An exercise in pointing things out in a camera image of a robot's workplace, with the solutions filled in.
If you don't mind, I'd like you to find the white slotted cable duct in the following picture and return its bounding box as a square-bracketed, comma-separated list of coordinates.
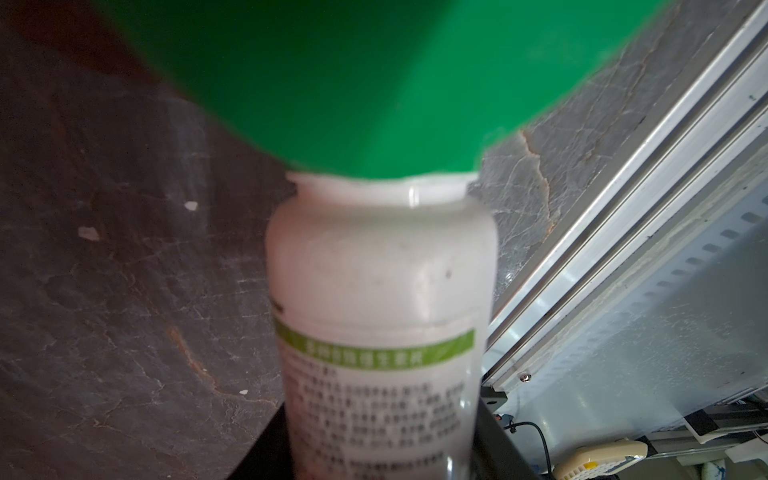
[503, 173, 768, 391]

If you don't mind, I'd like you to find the white bottle green cap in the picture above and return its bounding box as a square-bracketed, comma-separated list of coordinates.
[98, 1, 662, 479]

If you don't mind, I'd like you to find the aluminium frame rail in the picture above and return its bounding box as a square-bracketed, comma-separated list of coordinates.
[483, 1, 767, 389]

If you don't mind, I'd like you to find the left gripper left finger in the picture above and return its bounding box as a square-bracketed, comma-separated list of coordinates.
[227, 405, 288, 480]

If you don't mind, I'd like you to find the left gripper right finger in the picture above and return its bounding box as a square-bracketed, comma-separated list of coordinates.
[476, 403, 539, 480]

